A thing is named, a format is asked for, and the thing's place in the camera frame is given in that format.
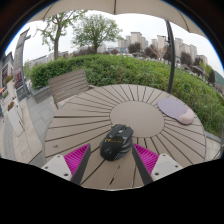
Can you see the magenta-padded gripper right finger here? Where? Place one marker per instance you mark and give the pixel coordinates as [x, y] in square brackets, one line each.
[163, 165]

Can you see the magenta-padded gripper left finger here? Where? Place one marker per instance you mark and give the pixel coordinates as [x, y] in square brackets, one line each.
[60, 165]

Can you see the black computer mouse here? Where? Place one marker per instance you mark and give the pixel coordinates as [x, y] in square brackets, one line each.
[116, 143]

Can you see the lavender mouse pad with wrist rest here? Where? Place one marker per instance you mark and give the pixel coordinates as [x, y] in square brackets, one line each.
[173, 108]

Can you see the white flower planter box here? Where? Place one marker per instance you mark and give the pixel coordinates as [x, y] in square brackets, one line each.
[15, 118]

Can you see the slatted beige outdoor chair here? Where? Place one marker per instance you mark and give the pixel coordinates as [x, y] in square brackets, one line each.
[68, 85]

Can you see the green hedge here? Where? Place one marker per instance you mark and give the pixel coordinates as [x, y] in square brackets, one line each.
[133, 71]

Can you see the grey sign pillar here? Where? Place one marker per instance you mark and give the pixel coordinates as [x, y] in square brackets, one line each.
[19, 60]

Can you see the group of beige apartment buildings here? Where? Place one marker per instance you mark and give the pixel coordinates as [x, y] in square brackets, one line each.
[180, 48]

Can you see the bare-trunk leaning tree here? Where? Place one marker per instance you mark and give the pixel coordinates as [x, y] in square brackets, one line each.
[56, 33]

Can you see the round leafy green tree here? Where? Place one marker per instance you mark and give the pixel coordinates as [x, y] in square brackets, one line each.
[95, 31]

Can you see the beige patio umbrella canopy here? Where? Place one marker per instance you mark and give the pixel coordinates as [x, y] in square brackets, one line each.
[133, 6]

